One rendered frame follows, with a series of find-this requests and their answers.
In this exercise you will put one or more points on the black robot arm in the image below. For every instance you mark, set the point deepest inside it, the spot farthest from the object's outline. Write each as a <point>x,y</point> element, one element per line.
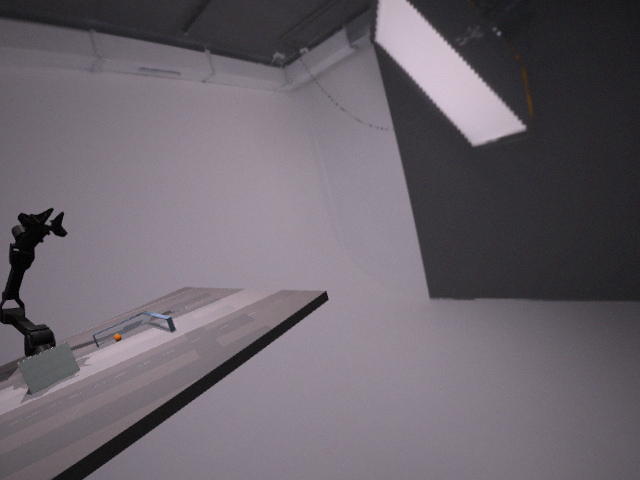
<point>38,338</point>

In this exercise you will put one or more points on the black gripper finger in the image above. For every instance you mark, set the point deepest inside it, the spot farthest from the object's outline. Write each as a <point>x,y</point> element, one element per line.
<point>57,221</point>
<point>42,218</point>

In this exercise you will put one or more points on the clear low corner walls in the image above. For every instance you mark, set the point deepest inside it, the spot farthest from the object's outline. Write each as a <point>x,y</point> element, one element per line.
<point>130,326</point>

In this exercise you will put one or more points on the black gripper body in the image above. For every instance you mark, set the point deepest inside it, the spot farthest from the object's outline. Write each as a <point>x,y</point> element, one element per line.
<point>36,232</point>

